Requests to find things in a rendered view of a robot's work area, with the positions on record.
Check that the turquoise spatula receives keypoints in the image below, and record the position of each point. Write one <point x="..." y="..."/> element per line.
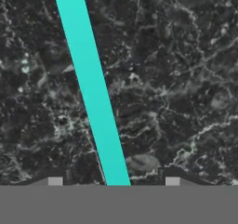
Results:
<point x="89" y="79"/>

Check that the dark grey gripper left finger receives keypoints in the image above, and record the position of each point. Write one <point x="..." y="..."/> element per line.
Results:
<point x="55" y="181"/>

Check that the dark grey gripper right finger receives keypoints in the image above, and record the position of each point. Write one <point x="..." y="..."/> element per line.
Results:
<point x="172" y="181"/>

